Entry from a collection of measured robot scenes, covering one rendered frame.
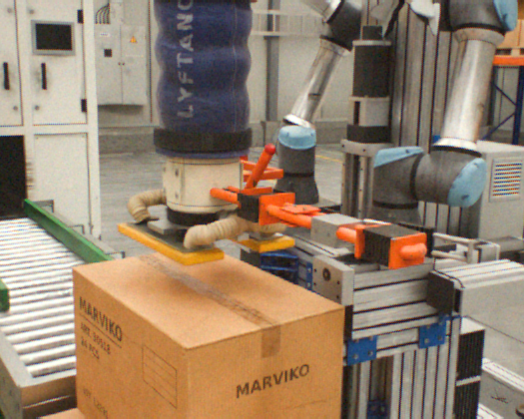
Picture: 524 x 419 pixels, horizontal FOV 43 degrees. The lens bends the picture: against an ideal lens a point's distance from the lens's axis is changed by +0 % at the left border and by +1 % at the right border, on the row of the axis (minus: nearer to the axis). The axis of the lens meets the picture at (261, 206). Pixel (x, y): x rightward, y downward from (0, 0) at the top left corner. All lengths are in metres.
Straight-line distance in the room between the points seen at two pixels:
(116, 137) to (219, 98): 9.49
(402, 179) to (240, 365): 0.60
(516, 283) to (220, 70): 0.91
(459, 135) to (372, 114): 0.35
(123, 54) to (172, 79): 9.29
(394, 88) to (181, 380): 1.02
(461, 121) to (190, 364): 0.83
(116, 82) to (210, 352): 9.54
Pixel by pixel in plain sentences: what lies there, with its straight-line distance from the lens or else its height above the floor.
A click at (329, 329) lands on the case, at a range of 1.49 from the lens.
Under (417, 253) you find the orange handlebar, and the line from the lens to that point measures 1.06.
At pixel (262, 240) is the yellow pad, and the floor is 1.07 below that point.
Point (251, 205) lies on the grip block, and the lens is 1.32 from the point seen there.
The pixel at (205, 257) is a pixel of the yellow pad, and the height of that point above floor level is 1.07.
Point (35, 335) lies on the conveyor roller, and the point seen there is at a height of 0.54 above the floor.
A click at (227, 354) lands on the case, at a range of 1.34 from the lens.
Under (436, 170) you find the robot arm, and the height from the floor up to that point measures 1.23.
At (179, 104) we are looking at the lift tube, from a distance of 1.45.
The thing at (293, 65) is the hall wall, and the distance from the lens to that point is 12.25.
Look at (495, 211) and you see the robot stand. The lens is 2.08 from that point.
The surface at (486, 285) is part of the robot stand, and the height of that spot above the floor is 0.95.
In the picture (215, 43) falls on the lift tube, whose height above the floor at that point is 1.51.
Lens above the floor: 1.47
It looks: 12 degrees down
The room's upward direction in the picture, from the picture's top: 1 degrees clockwise
